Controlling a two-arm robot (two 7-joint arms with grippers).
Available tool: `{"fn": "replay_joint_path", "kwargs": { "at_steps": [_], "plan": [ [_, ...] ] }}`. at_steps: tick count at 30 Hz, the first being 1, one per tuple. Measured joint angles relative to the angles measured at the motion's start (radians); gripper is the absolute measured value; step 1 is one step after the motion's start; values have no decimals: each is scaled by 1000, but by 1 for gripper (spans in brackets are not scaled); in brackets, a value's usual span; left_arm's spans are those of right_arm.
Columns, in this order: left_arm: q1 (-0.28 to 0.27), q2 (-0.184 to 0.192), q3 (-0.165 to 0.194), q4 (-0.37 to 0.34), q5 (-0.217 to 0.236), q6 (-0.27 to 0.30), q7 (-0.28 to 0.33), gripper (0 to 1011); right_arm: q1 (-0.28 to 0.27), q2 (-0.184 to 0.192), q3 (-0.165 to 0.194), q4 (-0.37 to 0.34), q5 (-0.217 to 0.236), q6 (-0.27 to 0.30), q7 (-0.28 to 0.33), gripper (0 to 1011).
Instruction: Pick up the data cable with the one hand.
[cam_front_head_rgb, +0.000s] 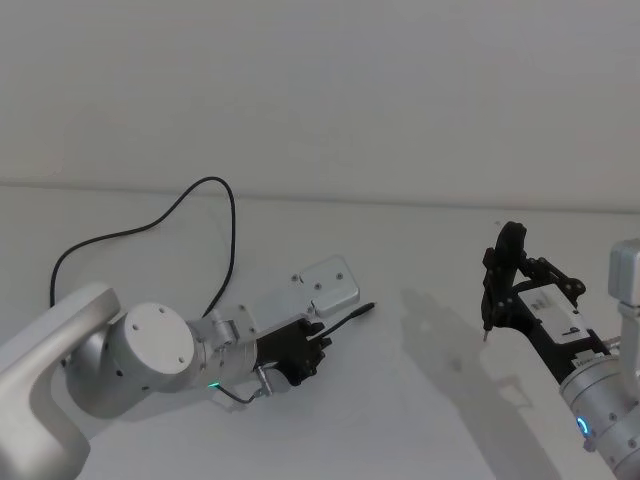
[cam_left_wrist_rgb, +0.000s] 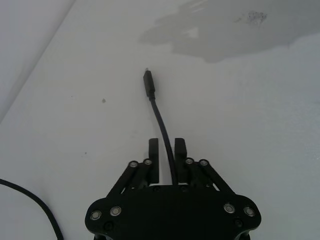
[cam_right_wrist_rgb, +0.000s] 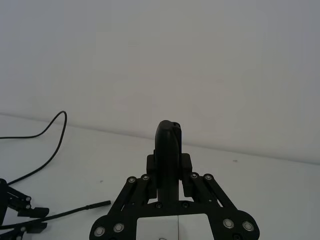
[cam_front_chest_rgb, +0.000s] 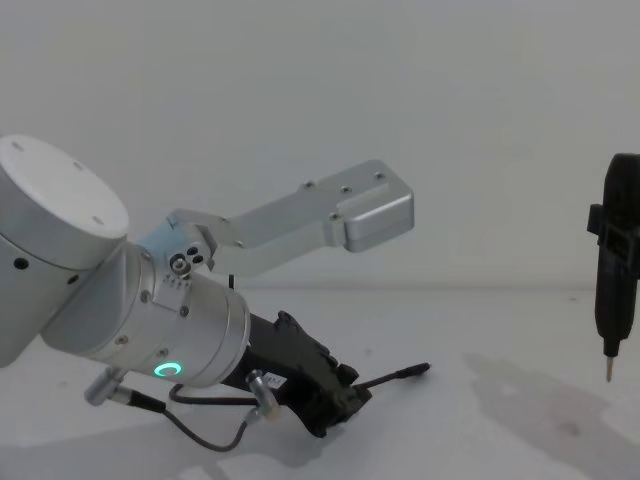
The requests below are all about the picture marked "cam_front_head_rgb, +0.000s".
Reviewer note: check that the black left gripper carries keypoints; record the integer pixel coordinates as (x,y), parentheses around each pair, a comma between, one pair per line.
(282,347)

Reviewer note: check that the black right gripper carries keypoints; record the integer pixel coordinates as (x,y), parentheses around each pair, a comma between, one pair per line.
(550,325)

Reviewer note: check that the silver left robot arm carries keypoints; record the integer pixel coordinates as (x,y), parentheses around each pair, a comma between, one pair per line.
(145,345)

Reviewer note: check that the white table cloth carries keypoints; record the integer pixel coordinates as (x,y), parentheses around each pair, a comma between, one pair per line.
(350,425)

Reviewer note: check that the white backdrop curtain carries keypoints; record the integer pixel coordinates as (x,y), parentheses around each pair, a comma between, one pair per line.
(320,90)

